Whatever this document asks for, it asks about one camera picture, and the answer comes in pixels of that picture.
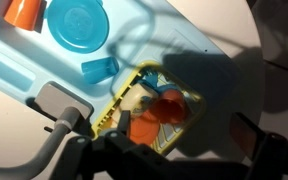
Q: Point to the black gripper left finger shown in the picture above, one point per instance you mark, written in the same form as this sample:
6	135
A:
79	156

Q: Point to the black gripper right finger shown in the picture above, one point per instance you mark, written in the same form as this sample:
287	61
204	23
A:
277	156

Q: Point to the yellow dish rack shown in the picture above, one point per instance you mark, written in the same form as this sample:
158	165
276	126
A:
194	110

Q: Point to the light blue toy sink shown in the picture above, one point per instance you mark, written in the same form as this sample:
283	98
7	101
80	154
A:
50	63

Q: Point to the orange plastic plate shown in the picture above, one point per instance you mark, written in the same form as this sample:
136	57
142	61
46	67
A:
144	130

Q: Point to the small blue plastic cup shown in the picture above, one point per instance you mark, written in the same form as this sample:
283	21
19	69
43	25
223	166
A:
100	69

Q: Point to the red-orange plastic cup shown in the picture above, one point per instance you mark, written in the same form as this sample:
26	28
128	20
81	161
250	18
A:
170	108

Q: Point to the blue plastic fork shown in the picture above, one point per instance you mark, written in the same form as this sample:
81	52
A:
157	87

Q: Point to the blue plastic plate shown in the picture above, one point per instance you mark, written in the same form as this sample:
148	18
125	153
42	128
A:
78	24

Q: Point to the orange plastic cup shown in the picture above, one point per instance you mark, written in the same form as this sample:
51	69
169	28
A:
23	13

